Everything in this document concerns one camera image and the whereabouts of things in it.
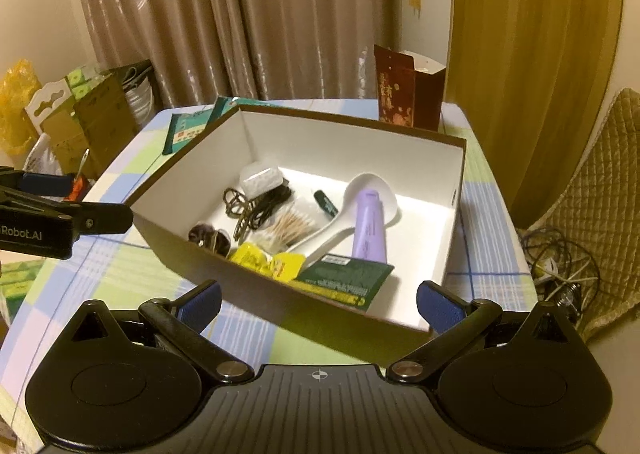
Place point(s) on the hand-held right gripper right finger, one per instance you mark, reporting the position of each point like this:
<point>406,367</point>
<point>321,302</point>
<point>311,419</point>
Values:
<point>437,306</point>

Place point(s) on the purple tube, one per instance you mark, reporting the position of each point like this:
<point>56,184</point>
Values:
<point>370,229</point>

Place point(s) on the green tissue box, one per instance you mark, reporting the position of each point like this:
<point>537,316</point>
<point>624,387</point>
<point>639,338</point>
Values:
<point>87,79</point>

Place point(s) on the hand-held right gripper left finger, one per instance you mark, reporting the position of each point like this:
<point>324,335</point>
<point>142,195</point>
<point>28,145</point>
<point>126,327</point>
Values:
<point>200,303</point>

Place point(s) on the small dark green tube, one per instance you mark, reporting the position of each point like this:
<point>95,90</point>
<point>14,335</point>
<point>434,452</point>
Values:
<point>325,203</point>

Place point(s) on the white cutout cardboard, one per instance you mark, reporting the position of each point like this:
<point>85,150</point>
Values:
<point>47,102</point>

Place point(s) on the brown carton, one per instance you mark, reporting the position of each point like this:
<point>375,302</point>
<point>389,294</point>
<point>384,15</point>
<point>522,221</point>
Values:
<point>100,129</point>

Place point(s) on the yellow sachet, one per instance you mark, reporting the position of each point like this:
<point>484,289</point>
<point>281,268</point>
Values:
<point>250,259</point>
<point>287,265</point>

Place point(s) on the chair with quilted cover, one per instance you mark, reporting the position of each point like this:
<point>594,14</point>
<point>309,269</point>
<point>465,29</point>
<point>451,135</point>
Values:
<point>600,194</point>

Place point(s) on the brown velvet scrunchie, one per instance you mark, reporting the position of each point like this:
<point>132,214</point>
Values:
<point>207,236</point>

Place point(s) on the yellow plastic bag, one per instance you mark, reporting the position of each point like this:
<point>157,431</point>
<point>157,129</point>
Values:
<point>17,104</point>

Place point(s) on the golden curtain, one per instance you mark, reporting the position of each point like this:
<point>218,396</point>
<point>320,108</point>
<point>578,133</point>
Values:
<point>530,59</point>

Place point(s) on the dark green sachet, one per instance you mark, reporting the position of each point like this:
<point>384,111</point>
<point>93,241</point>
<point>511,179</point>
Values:
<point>350,281</point>

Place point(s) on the white rice spoon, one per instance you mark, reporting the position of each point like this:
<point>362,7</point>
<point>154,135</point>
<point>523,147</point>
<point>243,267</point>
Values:
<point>350,189</point>

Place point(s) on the green tissue pack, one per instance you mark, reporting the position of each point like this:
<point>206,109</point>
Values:
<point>20,281</point>

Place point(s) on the beige patterned curtain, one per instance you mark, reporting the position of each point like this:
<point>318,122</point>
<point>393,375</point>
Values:
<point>225,9</point>

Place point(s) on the brown cardboard box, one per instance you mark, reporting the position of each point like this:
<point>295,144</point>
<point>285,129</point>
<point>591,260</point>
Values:
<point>425,194</point>

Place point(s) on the dark hair claw clip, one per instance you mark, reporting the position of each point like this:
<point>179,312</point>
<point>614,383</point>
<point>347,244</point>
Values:
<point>240,214</point>

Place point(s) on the red-brown gift box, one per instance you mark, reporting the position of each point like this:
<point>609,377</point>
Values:
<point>400,89</point>

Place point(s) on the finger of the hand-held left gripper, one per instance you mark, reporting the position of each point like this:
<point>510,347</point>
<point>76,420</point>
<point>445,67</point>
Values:
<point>105,219</point>
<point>47,186</point>

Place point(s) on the bag of cotton swabs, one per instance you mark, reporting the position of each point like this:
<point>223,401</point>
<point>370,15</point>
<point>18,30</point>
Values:
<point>290,226</point>

